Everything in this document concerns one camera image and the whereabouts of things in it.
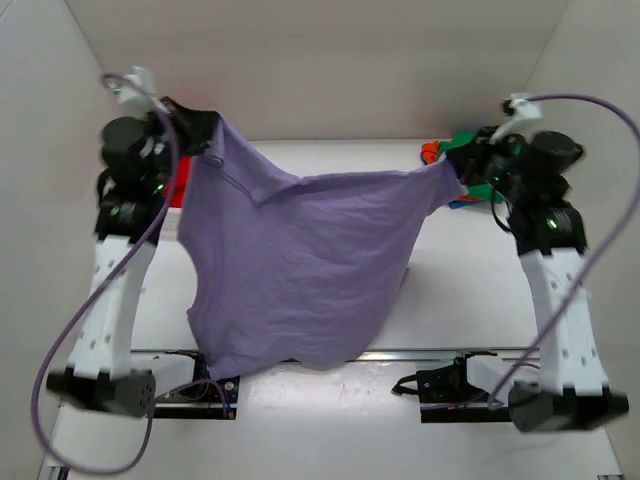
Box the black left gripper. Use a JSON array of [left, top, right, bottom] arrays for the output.
[[150, 84, 224, 174]]

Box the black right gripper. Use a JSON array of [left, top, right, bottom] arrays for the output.
[[445, 126, 530, 204]]

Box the purple t shirt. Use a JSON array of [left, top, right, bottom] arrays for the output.
[[177, 118, 463, 380]]

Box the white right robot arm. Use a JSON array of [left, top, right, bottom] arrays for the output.
[[445, 126, 629, 433]]

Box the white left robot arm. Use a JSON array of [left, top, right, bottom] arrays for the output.
[[46, 97, 220, 418]]

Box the green folded t shirt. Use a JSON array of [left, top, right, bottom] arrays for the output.
[[439, 132, 492, 202]]

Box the red t shirt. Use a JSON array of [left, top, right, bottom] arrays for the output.
[[170, 156, 192, 208]]

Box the blue folded t shirt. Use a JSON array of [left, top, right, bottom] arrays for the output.
[[448, 196, 485, 209]]

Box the orange folded t shirt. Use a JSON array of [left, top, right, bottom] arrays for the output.
[[420, 141, 449, 165]]

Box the white plastic basket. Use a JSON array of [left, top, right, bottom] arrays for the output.
[[160, 207, 182, 241]]

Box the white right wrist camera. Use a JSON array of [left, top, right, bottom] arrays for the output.
[[501, 93, 543, 132]]

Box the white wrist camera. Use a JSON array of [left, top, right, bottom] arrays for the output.
[[107, 66, 167, 118], [501, 93, 543, 132]]

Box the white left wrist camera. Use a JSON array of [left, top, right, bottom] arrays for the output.
[[107, 66, 167, 118]]

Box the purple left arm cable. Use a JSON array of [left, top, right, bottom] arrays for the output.
[[30, 73, 180, 476]]

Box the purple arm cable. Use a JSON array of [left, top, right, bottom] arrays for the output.
[[30, 73, 180, 476], [419, 93, 640, 414]]

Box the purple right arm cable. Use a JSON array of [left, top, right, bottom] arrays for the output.
[[419, 93, 640, 414]]

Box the aluminium table edge rail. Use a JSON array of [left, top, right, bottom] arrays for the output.
[[129, 348, 541, 364]]

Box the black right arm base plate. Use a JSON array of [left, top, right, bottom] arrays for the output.
[[391, 350, 511, 424]]

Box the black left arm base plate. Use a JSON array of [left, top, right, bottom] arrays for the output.
[[154, 350, 241, 421]]

